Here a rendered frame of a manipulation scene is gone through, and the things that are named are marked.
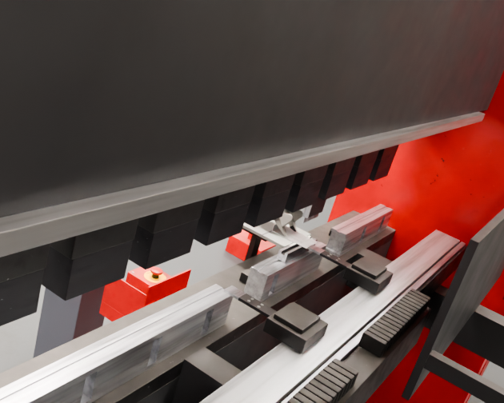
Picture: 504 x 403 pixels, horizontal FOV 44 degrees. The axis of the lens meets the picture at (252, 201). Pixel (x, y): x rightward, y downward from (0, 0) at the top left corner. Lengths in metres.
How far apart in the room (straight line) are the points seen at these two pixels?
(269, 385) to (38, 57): 0.92
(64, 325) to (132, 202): 1.89
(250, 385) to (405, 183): 1.59
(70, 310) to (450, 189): 1.59
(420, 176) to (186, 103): 2.00
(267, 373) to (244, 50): 0.75
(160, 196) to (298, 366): 0.75
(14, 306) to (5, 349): 1.91
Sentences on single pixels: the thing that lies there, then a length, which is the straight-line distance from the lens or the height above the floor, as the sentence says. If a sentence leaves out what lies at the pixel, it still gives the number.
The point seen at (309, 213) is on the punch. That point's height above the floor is 1.12.
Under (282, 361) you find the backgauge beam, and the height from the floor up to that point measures 0.98.
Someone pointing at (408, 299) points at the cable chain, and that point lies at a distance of 1.80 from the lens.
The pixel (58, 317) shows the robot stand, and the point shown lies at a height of 0.30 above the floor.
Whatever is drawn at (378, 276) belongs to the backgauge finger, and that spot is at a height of 1.03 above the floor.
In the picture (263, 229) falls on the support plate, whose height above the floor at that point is 1.00.
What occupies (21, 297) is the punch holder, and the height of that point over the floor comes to 1.21.
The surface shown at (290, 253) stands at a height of 1.00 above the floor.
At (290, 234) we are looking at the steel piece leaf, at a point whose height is 1.00.
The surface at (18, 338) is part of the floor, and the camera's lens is 3.00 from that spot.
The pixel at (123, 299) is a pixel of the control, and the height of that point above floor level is 0.75.
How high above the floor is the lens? 1.77
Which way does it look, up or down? 20 degrees down
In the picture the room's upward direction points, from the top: 16 degrees clockwise
